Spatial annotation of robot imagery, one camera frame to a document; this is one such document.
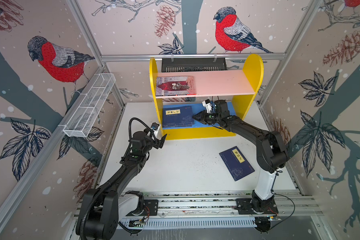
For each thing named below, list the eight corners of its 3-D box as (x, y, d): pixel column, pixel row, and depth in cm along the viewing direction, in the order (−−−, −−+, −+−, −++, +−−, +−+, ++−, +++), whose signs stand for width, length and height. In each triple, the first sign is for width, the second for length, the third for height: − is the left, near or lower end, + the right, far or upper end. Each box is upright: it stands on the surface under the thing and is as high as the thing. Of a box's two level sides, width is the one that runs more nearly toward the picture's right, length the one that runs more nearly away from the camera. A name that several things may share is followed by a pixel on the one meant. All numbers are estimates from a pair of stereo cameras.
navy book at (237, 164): (235, 181, 84) (237, 179, 82) (219, 154, 94) (219, 153, 93) (253, 172, 87) (254, 170, 85) (235, 147, 98) (235, 145, 96)
